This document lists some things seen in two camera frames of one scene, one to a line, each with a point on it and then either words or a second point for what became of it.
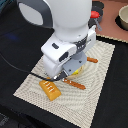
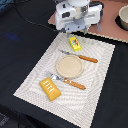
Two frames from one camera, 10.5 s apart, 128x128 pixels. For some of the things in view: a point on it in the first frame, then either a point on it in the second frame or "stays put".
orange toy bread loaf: [50, 88] stays put
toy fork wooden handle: [77, 85] stays put
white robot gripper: [60, 57] to [76, 15]
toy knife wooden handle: [95, 60] stays put
